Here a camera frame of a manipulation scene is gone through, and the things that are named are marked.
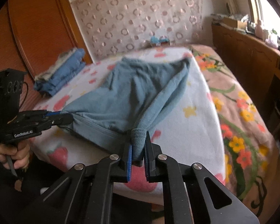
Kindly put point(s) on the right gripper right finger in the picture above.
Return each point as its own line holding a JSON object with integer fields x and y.
{"x": 155, "y": 162}

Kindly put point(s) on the folded blue jeans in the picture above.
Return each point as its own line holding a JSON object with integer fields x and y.
{"x": 63, "y": 75}

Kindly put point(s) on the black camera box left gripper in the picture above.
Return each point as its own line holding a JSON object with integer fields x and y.
{"x": 11, "y": 85}

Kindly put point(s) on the pink bottle on sideboard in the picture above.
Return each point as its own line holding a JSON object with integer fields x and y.
{"x": 258, "y": 29}

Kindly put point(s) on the cardboard box on sideboard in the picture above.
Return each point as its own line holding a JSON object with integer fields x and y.
{"x": 234, "y": 23}

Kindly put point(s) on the wooden sideboard cabinet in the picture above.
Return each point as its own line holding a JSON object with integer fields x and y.
{"x": 257, "y": 68}

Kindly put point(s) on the person's left hand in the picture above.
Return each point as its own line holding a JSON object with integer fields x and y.
{"x": 20, "y": 154}

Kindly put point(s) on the pink circle-pattern curtain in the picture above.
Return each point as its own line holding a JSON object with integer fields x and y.
{"x": 120, "y": 26}

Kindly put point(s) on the window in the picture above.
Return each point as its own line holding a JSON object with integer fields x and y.
{"x": 262, "y": 10}

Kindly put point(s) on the blue-grey pants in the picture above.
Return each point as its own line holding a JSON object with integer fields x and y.
{"x": 134, "y": 98}

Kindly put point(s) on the pink floral bedspread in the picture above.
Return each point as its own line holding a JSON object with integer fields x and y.
{"x": 252, "y": 157}

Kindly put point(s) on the folded grey garment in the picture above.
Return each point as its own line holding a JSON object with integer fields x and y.
{"x": 46, "y": 75}

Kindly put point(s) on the wooden headboard panel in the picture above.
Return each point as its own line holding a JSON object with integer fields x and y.
{"x": 32, "y": 35}

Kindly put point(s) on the white strawberry flower sheet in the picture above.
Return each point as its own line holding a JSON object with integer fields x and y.
{"x": 190, "y": 133}

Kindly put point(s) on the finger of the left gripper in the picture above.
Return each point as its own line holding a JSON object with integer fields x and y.
{"x": 38, "y": 115}
{"x": 48, "y": 120}

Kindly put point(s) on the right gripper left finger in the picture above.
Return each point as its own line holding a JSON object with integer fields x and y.
{"x": 121, "y": 169}

